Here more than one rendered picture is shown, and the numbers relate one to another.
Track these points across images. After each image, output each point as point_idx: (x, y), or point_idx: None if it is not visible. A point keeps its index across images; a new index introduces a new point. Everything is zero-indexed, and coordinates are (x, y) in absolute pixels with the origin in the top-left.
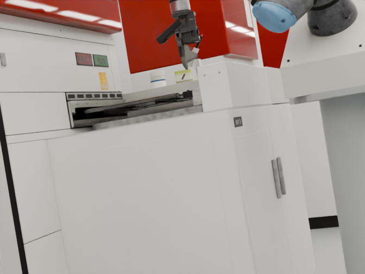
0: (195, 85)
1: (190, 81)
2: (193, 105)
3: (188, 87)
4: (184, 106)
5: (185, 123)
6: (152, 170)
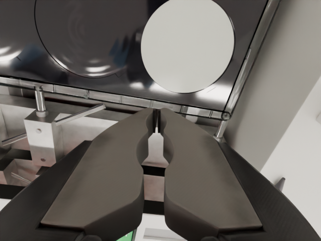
0: (294, 87)
1: (319, 75)
2: (266, 44)
3: (311, 49)
4: (283, 10)
5: None
6: None
